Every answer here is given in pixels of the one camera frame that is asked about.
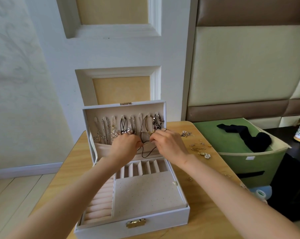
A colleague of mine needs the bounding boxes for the person's left hand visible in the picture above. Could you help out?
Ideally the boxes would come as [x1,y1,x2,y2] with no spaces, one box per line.
[107,133,143,168]

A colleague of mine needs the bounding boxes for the person's right hand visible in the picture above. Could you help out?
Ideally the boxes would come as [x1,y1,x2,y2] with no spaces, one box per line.
[148,128,191,168]

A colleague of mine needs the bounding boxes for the small earrings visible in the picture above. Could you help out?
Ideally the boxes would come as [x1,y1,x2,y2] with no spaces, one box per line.
[179,129,213,161]

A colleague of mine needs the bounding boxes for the slim silver rope chain necklace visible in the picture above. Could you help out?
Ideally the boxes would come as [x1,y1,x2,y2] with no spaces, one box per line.
[103,117,111,145]

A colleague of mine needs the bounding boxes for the square pendant cord necklace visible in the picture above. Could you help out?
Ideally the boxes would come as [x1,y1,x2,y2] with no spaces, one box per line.
[139,113,165,159]

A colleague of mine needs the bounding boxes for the brown cord bead necklace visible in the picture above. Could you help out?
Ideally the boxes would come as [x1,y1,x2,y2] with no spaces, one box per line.
[140,113,154,144]

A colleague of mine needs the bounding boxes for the silver cross pendant necklace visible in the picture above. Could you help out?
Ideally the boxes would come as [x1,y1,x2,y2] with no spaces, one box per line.
[93,117,104,145]

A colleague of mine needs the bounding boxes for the white jewelry box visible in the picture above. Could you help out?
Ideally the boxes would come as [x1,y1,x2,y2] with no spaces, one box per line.
[74,100,191,239]

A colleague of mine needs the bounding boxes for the person's left forearm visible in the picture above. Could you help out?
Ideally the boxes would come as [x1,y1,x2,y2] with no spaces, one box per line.
[7,156,127,239]

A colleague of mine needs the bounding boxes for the person's right forearm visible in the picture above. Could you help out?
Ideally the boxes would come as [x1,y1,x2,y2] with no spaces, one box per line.
[179,153,300,239]

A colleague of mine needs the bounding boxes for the black cloth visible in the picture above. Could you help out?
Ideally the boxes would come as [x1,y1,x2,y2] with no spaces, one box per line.
[217,123,273,154]

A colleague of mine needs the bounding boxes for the black low cabinet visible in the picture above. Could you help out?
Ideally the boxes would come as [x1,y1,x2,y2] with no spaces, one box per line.
[263,125,300,223]

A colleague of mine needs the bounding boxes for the beige padded wall panel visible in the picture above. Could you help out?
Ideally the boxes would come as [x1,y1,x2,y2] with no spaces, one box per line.
[186,0,300,122]

